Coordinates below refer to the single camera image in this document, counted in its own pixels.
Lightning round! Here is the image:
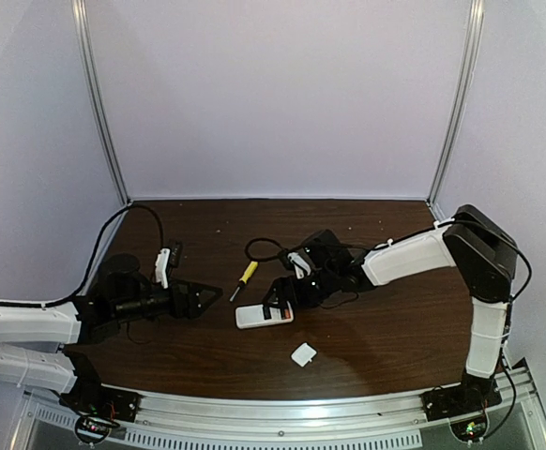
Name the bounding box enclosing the right black camera cable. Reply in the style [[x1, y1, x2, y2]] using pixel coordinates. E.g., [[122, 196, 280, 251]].
[[245, 237, 302, 268]]

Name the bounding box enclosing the right aluminium frame post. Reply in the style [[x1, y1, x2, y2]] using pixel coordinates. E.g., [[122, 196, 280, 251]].
[[427, 0, 485, 216]]

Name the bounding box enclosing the white red remote control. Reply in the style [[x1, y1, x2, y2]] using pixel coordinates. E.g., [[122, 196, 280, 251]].
[[235, 305, 295, 330]]

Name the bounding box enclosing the yellow handled screwdriver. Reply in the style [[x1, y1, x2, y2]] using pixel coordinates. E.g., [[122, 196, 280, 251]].
[[229, 261, 259, 303]]

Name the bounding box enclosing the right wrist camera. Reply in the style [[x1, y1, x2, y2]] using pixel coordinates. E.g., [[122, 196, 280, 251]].
[[278, 249, 312, 279]]

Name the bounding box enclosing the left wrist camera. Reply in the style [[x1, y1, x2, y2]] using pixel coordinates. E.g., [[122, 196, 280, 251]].
[[154, 240, 184, 289]]

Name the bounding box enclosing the left black camera cable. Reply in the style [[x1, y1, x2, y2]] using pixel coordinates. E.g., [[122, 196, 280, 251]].
[[38, 203, 166, 310]]

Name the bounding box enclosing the white battery cover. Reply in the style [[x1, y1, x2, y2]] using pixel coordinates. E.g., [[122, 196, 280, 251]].
[[291, 342, 317, 368]]

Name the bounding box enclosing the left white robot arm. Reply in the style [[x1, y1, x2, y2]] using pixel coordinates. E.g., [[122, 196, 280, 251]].
[[0, 248, 222, 345]]

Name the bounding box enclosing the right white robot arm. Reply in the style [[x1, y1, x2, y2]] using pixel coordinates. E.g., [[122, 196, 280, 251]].
[[260, 204, 520, 392]]

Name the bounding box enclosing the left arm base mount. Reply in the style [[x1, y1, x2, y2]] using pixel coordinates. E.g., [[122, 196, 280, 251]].
[[57, 352, 142, 448]]

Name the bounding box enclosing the left aluminium frame post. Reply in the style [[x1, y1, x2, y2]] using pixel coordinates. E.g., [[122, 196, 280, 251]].
[[71, 0, 130, 204]]

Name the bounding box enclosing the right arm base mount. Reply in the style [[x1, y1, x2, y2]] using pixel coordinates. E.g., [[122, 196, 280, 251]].
[[420, 371, 517, 446]]

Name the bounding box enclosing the front aluminium rail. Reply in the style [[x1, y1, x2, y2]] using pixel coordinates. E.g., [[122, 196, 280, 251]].
[[6, 361, 546, 449]]

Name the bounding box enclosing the black camera cable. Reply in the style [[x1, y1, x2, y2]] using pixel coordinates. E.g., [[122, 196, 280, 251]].
[[245, 237, 302, 268], [38, 203, 166, 310]]

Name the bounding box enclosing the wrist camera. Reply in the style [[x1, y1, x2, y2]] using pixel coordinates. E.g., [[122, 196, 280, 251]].
[[154, 240, 184, 289], [278, 249, 312, 279]]

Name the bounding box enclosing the aluminium frame post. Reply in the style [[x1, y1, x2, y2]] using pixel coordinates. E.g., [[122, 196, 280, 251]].
[[427, 0, 485, 216], [71, 0, 130, 204]]

